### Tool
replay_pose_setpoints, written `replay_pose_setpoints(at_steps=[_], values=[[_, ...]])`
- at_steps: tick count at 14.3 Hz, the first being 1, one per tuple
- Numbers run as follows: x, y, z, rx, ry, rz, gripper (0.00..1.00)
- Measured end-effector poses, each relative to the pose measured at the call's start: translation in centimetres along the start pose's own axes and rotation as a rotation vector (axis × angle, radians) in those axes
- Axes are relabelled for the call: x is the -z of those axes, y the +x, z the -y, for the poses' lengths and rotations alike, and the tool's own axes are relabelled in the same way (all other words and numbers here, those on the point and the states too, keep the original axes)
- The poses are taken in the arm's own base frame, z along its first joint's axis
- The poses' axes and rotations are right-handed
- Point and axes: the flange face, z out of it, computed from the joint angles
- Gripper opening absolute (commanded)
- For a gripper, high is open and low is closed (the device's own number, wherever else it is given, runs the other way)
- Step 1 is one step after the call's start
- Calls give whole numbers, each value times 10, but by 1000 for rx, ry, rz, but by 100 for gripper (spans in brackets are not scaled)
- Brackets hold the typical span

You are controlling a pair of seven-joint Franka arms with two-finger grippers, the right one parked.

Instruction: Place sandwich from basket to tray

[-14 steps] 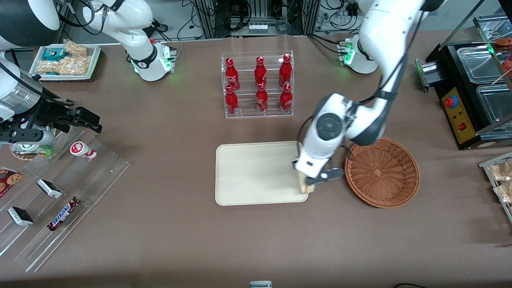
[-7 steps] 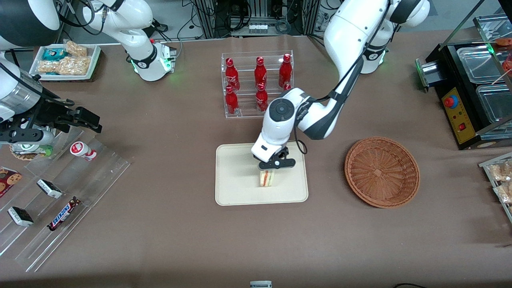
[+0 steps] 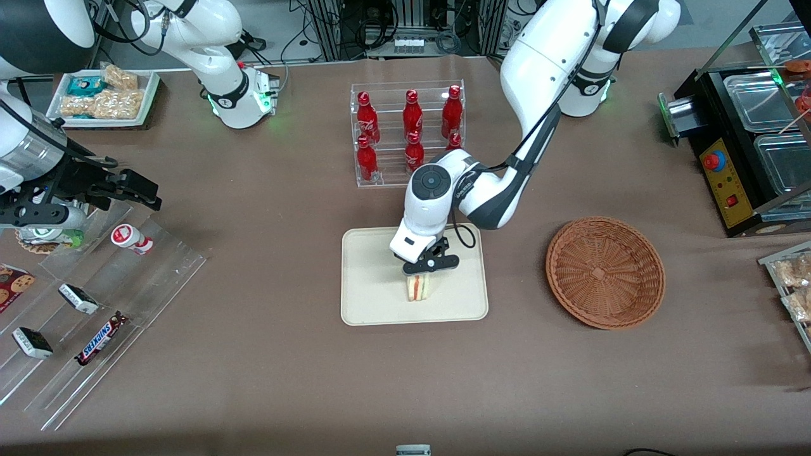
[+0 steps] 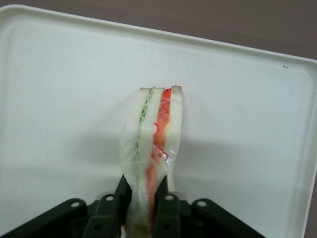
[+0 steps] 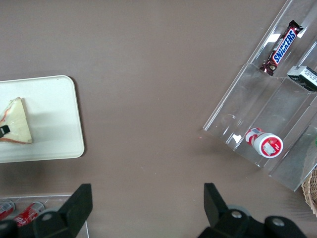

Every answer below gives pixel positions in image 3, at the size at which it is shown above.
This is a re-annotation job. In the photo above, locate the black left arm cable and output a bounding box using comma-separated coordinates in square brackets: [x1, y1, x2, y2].
[449, 222, 477, 250]

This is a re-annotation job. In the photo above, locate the small rice cracker packet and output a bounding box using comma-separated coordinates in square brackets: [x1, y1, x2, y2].
[103, 63, 139, 91]

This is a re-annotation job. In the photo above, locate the triangular sandwich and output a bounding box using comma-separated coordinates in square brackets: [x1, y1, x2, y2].
[405, 272, 435, 303]

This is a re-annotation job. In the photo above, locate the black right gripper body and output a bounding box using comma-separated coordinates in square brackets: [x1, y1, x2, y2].
[35, 158, 131, 211]

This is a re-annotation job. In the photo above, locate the aluminium equipment rack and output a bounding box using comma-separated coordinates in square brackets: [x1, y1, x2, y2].
[307, 0, 509, 61]

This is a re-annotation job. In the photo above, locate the white red-capped yoghurt bottle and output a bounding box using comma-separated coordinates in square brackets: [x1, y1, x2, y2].
[110, 224, 155, 256]

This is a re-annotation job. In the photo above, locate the red chocolate cookie pack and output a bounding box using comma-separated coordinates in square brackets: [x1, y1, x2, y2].
[0, 264, 36, 315]

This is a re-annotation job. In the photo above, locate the beige plastic tray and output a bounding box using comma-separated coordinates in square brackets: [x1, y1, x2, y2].
[341, 223, 489, 326]

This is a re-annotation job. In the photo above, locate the black food warmer machine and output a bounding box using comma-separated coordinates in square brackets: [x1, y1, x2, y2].
[658, 22, 811, 239]

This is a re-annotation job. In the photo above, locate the brown wicker basket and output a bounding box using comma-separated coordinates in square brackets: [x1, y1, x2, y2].
[546, 217, 666, 330]

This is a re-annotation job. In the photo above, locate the clear wrapped pastry packet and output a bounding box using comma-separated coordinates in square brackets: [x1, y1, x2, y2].
[781, 288, 811, 324]
[775, 253, 811, 289]

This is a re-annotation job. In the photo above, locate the teal snack packet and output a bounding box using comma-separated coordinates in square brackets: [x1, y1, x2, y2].
[67, 75, 106, 98]

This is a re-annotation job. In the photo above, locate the large rice cracker packet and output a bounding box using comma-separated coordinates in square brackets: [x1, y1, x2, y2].
[60, 89, 146, 121]

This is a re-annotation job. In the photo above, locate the white rectangular snack tray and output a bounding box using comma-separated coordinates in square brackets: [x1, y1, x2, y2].
[46, 68, 161, 129]

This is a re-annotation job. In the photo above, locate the black white chocolate bar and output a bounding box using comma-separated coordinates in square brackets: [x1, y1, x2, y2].
[11, 326, 54, 360]
[58, 283, 100, 315]

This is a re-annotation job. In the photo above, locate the clear acrylic bottle rack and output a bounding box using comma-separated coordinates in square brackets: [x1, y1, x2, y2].
[350, 79, 466, 188]

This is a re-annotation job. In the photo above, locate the brown Snickers bar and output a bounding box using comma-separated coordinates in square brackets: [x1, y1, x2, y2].
[74, 310, 129, 367]

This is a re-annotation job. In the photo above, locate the green white cup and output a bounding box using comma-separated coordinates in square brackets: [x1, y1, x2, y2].
[15, 225, 85, 255]

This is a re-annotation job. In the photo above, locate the steel food pan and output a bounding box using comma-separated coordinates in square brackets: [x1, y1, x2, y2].
[724, 71, 800, 134]
[754, 132, 811, 197]

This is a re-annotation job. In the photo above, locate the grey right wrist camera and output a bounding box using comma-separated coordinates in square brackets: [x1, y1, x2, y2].
[0, 190, 89, 232]

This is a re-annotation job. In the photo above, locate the metal snack tray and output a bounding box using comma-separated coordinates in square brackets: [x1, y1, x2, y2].
[758, 240, 811, 353]

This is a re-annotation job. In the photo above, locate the clear acrylic stepped shelf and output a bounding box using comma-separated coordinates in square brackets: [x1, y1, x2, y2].
[0, 201, 209, 433]

